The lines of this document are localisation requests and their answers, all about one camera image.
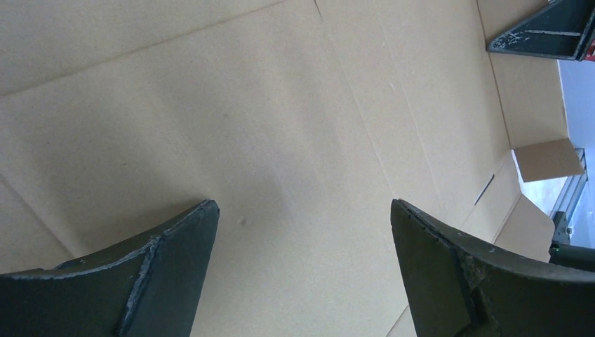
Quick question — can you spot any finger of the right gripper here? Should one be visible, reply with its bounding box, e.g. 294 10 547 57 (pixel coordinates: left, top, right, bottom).
487 0 594 62

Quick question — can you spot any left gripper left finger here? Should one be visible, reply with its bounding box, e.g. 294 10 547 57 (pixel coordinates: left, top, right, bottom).
1 200 220 336

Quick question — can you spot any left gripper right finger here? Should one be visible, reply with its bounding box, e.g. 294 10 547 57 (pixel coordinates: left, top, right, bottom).
390 199 594 336

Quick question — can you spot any brown cardboard box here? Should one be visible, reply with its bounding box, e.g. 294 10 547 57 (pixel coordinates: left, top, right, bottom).
1 1 579 336

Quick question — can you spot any aluminium frame rail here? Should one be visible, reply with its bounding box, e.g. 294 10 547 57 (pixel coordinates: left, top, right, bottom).
551 148 588 245

